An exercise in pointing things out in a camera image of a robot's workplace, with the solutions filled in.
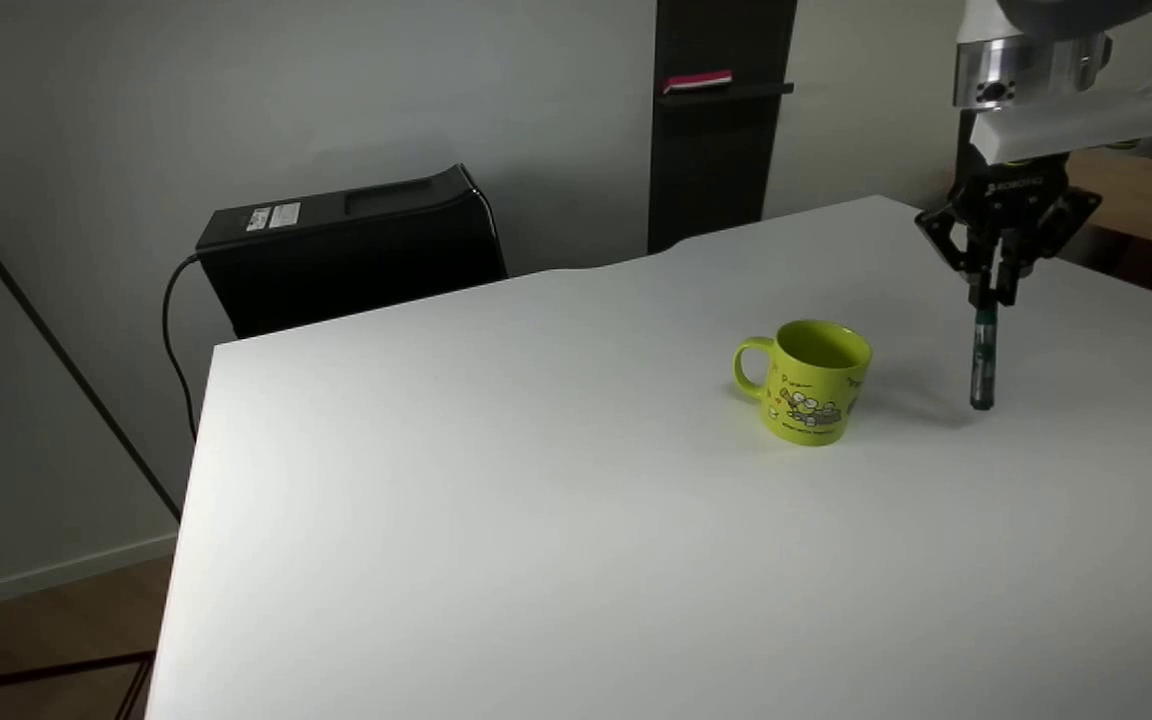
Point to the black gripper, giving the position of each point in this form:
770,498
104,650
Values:
1028,211

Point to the green marker pen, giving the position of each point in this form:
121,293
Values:
982,383

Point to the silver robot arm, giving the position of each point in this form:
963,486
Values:
1033,48

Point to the green ceramic mug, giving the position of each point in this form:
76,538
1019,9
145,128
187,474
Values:
807,377

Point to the dark tall shelf column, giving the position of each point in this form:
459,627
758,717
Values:
713,150

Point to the pink item on shelf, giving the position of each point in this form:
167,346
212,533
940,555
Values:
698,80

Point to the black computer tower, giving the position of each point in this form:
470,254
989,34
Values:
313,256

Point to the black diagonal tripod leg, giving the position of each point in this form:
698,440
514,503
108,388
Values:
89,395

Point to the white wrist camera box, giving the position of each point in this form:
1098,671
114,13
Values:
1065,125

